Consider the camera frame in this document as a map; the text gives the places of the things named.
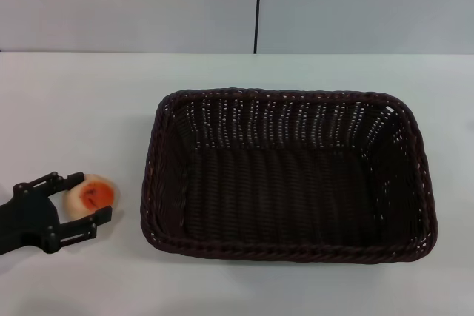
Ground round peach orange bun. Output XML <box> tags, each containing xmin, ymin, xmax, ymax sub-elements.
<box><xmin>61</xmin><ymin>172</ymin><xmax>121</xmax><ymax>221</ymax></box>

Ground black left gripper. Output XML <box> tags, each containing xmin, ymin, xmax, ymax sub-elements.
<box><xmin>0</xmin><ymin>171</ymin><xmax>113</xmax><ymax>257</ymax></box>

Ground dark brown wicker basket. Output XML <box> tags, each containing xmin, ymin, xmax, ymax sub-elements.
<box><xmin>139</xmin><ymin>87</ymin><xmax>435</xmax><ymax>264</ymax></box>

